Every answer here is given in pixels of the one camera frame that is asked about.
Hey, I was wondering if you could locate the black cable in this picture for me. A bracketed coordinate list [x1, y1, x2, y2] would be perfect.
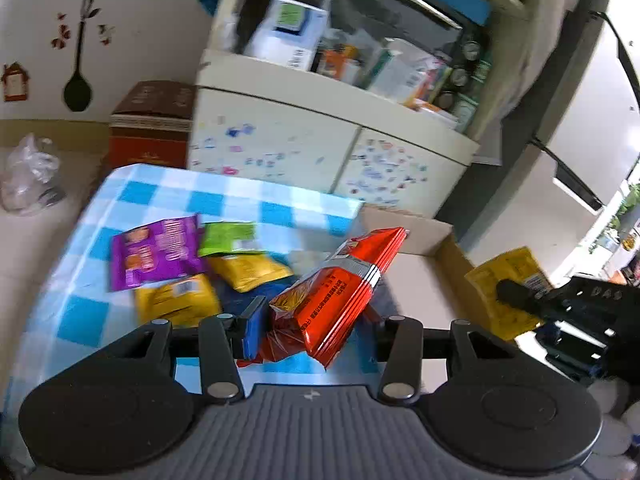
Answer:
[590, 10, 640, 91]

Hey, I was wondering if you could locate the blue checkered tablecloth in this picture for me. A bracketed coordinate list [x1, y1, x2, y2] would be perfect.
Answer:
[5, 162, 366, 461]

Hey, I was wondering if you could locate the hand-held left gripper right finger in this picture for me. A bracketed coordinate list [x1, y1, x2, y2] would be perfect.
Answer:
[372, 315, 523, 406]

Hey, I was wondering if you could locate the cream cabinet with stickers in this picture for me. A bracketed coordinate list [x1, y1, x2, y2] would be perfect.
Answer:
[187, 0, 531, 211]

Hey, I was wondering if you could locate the red snack packet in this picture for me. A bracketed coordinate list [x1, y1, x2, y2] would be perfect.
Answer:
[237, 226, 408, 372]

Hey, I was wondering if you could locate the red house wall sticker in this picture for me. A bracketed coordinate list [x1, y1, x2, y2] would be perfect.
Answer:
[1, 61, 31, 103]

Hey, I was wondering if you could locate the yellow snack packet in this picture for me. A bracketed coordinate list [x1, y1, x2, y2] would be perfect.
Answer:
[135, 274, 222, 328]
[464, 246, 556, 341]
[207, 254, 293, 293]

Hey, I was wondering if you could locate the light green tin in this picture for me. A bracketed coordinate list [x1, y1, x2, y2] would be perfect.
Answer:
[450, 95, 483, 133]

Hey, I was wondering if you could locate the white box with green label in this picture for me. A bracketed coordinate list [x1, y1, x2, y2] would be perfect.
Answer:
[245, 0, 331, 72]

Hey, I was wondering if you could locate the purple snack packet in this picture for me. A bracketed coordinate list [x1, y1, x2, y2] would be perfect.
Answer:
[110, 215, 206, 292]

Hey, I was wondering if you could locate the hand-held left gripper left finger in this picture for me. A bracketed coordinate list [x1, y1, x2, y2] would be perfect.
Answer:
[107, 296, 268, 401]

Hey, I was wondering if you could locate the cardboard box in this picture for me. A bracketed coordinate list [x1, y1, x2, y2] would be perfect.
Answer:
[350, 205, 551, 396]

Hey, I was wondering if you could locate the red-brown carton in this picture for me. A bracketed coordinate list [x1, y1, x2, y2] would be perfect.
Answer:
[107, 80, 196, 171]

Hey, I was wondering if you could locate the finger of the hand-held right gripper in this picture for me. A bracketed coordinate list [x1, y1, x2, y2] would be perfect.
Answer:
[495, 279, 556, 313]

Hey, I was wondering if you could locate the black spoon wall decal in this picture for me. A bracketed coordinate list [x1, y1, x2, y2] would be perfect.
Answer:
[62, 0, 108, 113]

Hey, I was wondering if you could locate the green snack packet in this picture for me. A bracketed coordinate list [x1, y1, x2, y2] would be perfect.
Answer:
[197, 221, 266, 258]

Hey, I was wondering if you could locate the clear plastic bag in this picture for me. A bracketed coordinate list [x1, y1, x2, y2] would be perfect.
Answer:
[0, 132, 66, 216]

